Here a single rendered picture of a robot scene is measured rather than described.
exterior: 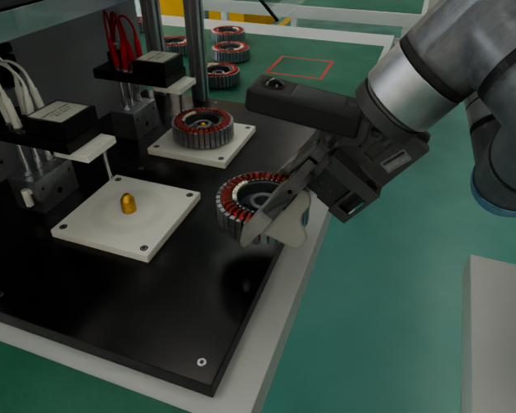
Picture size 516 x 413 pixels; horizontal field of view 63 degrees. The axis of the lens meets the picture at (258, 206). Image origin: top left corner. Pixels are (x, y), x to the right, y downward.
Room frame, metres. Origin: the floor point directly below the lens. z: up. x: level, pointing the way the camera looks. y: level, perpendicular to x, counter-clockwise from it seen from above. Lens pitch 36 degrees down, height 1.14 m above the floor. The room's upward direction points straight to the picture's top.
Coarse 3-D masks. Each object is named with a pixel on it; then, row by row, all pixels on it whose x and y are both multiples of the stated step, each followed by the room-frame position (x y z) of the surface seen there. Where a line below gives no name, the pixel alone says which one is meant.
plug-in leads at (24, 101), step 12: (0, 60) 0.54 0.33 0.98; (12, 72) 0.53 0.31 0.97; (24, 72) 0.54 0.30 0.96; (0, 84) 0.50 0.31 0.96; (24, 84) 0.53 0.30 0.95; (0, 96) 0.52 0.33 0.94; (24, 96) 0.52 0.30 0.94; (36, 96) 0.54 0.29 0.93; (0, 108) 0.52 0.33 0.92; (12, 108) 0.50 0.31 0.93; (24, 108) 0.54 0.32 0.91; (0, 120) 0.53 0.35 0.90; (12, 120) 0.50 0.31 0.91
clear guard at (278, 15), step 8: (264, 0) 0.62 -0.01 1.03; (272, 0) 0.64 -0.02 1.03; (280, 0) 0.66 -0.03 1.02; (288, 0) 0.69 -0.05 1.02; (296, 0) 0.71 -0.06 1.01; (304, 0) 0.74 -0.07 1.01; (272, 8) 0.62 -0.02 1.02; (280, 8) 0.64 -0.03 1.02; (288, 8) 0.66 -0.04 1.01; (272, 16) 0.61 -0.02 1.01; (280, 16) 0.62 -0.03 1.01
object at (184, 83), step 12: (132, 60) 0.72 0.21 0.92; (144, 60) 0.72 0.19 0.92; (156, 60) 0.72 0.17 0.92; (168, 60) 0.72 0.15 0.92; (180, 60) 0.75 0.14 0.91; (96, 72) 0.74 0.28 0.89; (108, 72) 0.73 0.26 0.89; (120, 72) 0.73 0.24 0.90; (132, 72) 0.72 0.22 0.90; (144, 72) 0.71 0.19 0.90; (156, 72) 0.70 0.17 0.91; (168, 72) 0.71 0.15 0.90; (180, 72) 0.74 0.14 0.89; (120, 84) 0.74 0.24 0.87; (144, 84) 0.71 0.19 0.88; (156, 84) 0.70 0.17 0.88; (168, 84) 0.70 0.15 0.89; (180, 84) 0.71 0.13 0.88; (192, 84) 0.74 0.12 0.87; (120, 96) 0.74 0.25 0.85; (132, 96) 0.76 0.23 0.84
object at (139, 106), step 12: (120, 108) 0.74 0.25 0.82; (132, 108) 0.74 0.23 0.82; (144, 108) 0.75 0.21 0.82; (120, 120) 0.73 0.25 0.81; (132, 120) 0.72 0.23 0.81; (144, 120) 0.75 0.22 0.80; (156, 120) 0.78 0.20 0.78; (120, 132) 0.73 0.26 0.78; (132, 132) 0.72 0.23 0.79; (144, 132) 0.74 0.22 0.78
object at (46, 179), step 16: (32, 160) 0.55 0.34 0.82; (64, 160) 0.55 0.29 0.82; (16, 176) 0.51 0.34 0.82; (32, 176) 0.51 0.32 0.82; (48, 176) 0.52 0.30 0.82; (64, 176) 0.54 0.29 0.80; (16, 192) 0.50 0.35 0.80; (32, 192) 0.49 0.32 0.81; (48, 192) 0.51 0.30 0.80; (64, 192) 0.53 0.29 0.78; (48, 208) 0.50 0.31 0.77
